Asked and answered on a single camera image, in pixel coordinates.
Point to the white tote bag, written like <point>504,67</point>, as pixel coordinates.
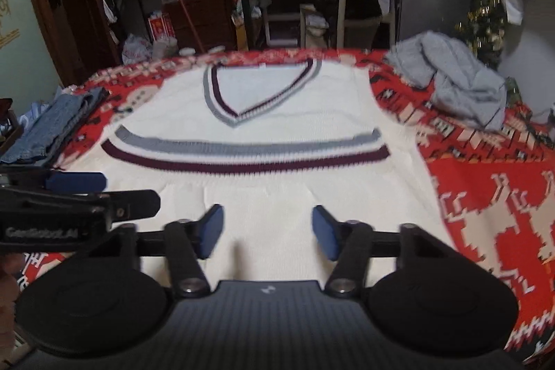
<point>316,21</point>

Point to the small christmas tree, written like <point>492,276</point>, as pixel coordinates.
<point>483,32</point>

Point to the white pet bowl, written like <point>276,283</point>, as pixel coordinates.
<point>217,48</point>

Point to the red cardboard box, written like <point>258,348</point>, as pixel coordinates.
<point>161,27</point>

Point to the person's left hand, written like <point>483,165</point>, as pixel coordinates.
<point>8,272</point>

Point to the blue pet bowl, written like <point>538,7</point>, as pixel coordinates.
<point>186,51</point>

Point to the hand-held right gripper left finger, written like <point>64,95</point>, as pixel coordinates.
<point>210,229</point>

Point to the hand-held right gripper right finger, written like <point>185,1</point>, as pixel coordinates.
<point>327,231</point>

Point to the grey garment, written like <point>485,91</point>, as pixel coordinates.
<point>459,84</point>

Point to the white hanging cloth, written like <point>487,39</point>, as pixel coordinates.
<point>511,6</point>

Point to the red white plastic bag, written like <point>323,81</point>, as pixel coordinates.
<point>136,49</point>

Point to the red patterned blanket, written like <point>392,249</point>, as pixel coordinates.
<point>477,179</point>

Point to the white drawer cart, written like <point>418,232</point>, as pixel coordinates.
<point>290,27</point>

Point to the blue jeans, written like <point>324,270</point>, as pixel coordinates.
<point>47,127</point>

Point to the cream knit sweater vest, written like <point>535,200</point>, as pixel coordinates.
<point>282,114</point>

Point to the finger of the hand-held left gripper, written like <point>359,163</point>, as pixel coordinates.
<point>130,205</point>
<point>73,182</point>

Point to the wooden drawer cabinet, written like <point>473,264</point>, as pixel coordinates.
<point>203,23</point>

